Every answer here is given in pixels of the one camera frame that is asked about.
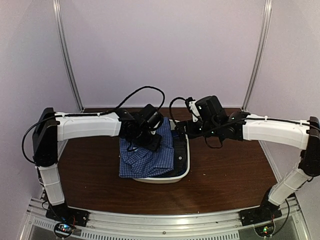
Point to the dark blue striped shirt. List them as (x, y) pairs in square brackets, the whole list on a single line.
[(180, 156)]

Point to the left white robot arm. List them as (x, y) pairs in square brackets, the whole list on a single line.
[(54, 127)]

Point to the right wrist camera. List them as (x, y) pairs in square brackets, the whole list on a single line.
[(207, 108)]

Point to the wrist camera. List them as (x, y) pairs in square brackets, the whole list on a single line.
[(149, 118), (207, 108)]

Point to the white plastic basket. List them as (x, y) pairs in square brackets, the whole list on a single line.
[(157, 180)]

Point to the right round circuit board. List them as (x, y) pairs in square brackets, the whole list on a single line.
[(264, 230)]

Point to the aluminium front rail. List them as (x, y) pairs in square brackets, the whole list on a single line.
[(221, 225)]

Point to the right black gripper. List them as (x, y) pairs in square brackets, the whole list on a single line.
[(192, 133)]

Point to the round circuit board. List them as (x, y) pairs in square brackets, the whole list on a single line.
[(63, 230), (264, 230)]

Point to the right aluminium frame post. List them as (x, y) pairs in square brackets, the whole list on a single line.
[(264, 31)]

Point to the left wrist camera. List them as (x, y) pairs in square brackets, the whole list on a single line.
[(149, 118)]

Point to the left round circuit board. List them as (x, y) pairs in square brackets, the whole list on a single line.
[(63, 230)]

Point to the blue checked long sleeve shirt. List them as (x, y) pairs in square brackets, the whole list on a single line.
[(138, 162)]

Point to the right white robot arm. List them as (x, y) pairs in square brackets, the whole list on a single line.
[(243, 126)]

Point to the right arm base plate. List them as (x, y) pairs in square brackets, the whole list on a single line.
[(257, 215)]

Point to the left aluminium frame post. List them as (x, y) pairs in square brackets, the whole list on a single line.
[(65, 54)]

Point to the aluminium frame post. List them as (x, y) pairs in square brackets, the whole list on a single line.
[(65, 54), (264, 31)]

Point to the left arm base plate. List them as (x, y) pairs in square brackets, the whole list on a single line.
[(72, 216)]

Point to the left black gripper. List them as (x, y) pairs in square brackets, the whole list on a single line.
[(153, 145)]

